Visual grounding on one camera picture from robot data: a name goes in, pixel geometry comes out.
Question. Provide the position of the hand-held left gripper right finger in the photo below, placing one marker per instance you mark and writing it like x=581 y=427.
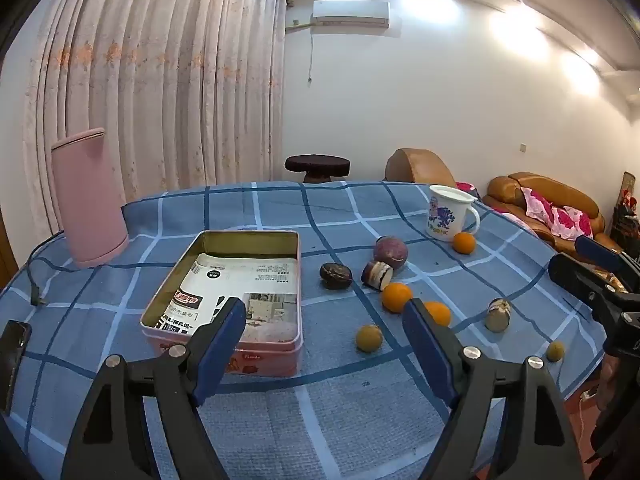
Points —
x=430 y=340

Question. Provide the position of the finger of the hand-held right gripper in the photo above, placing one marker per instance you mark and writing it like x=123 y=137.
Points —
x=597 y=250
x=575 y=277

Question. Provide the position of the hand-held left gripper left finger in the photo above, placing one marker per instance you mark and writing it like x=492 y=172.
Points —
x=225 y=345

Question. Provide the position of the pink metal tin box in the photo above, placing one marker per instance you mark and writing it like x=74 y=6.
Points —
x=280 y=360

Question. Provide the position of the tan cut fruit piece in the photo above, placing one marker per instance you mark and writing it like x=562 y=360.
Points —
x=498 y=316

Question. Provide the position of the pink floral blanket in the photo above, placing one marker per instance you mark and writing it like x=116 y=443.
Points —
x=560 y=217

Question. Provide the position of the dark red decoration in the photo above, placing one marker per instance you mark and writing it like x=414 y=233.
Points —
x=629 y=205

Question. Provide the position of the pale yellow orange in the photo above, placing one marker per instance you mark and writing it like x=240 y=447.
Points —
x=369 y=338

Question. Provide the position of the small yellow-green fruit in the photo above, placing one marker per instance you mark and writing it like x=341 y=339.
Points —
x=555 y=351

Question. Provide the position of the printed paper sheets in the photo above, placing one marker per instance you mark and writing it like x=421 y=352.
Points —
x=260 y=275

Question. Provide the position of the purple cut fruit piece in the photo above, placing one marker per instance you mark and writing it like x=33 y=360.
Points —
x=376 y=275

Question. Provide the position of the round purple passion fruit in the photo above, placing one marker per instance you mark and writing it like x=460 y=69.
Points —
x=391 y=253

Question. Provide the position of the brown leather sofa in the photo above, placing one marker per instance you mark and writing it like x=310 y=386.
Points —
x=510 y=187

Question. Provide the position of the blue checked tablecloth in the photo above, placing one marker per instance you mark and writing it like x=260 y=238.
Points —
x=300 y=425

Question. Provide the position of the dark brown passion fruit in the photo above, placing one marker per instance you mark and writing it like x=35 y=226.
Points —
x=336 y=275

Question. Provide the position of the white printed mug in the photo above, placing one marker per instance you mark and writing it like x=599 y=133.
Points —
x=445 y=215

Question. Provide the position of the pink patterned cloth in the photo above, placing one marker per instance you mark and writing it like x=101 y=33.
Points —
x=467 y=190

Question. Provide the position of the brown leather armchair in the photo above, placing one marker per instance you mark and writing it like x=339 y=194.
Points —
x=417 y=165

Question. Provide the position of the pink electric kettle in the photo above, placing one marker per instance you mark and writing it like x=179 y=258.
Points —
x=87 y=200

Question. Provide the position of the dark round stool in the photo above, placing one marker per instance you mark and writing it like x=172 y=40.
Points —
x=317 y=164

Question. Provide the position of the black phone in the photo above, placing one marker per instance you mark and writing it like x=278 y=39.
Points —
x=12 y=360

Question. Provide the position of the pink embroidered curtain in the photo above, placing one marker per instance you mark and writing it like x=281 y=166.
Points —
x=175 y=85

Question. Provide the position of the white air conditioner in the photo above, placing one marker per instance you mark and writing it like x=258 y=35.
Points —
x=350 y=12

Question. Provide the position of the beige wall conduit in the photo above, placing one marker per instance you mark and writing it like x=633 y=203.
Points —
x=297 y=24

